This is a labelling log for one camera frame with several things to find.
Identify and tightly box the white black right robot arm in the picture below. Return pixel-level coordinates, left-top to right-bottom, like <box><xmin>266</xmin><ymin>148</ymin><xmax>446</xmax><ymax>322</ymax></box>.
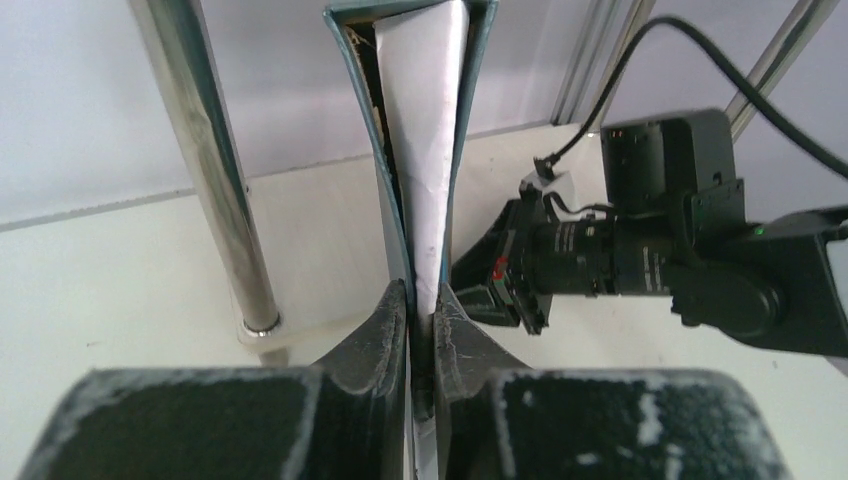
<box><xmin>450</xmin><ymin>109</ymin><xmax>847</xmax><ymax>357</ymax></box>

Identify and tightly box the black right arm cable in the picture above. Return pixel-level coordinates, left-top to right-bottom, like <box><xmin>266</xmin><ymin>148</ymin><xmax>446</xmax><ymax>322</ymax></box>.
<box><xmin>533</xmin><ymin>16</ymin><xmax>848</xmax><ymax>181</ymax></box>

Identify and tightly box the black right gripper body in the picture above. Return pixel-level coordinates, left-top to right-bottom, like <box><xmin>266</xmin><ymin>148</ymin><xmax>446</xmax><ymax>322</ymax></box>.
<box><xmin>500</xmin><ymin>109</ymin><xmax>782</xmax><ymax>335</ymax></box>

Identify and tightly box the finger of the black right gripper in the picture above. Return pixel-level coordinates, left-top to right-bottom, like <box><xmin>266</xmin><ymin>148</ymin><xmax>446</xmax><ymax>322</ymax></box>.
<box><xmin>450</xmin><ymin>199</ymin><xmax>524</xmax><ymax>292</ymax></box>
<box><xmin>456</xmin><ymin>285</ymin><xmax>520</xmax><ymax>328</ymax></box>

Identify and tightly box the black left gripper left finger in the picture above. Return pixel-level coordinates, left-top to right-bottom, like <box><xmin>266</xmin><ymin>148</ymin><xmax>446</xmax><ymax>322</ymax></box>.
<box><xmin>21</xmin><ymin>280</ymin><xmax>407</xmax><ymax>479</ymax></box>

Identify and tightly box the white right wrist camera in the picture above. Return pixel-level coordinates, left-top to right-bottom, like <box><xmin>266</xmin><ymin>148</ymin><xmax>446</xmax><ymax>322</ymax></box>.
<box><xmin>519</xmin><ymin>172</ymin><xmax>579</xmax><ymax>222</ymax></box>

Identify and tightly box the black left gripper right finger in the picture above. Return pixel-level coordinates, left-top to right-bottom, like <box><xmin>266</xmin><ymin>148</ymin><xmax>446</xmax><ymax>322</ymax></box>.
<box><xmin>433</xmin><ymin>285</ymin><xmax>791</xmax><ymax>479</ymax></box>

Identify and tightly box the aluminium frame rail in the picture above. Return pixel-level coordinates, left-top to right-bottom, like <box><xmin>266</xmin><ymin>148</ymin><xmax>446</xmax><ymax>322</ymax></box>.
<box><xmin>550</xmin><ymin>0</ymin><xmax>656</xmax><ymax>125</ymax></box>

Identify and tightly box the teal Humor book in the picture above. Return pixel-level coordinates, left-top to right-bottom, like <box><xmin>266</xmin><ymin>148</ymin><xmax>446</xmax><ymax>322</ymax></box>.
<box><xmin>323</xmin><ymin>1</ymin><xmax>498</xmax><ymax>479</ymax></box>

